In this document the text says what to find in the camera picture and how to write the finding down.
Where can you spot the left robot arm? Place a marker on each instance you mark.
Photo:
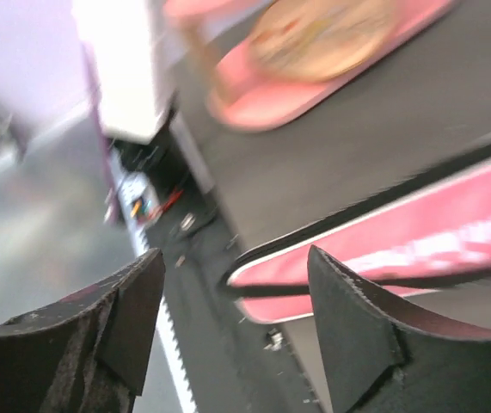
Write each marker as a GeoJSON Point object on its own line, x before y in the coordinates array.
{"type": "Point", "coordinates": [126, 45]}

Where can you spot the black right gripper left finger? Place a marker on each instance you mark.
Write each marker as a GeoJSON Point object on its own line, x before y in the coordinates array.
{"type": "Point", "coordinates": [87, 352]}

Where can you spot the grey slotted cable duct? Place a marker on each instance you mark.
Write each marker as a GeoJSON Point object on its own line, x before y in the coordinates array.
{"type": "Point", "coordinates": [167, 388]}

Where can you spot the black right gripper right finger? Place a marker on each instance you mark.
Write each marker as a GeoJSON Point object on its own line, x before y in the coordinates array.
{"type": "Point", "coordinates": [382, 353]}

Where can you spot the pink two-tier side table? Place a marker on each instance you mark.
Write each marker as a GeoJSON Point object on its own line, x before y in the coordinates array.
{"type": "Point", "coordinates": [242, 96]}

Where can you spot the pink racket bag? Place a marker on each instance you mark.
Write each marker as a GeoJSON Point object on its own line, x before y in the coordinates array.
{"type": "Point", "coordinates": [432, 230]}

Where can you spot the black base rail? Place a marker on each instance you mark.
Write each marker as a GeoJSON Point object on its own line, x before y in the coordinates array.
{"type": "Point", "coordinates": [232, 364]}

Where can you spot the round embroidered fan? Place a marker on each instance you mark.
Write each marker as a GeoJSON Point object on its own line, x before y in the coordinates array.
{"type": "Point", "coordinates": [315, 41]}

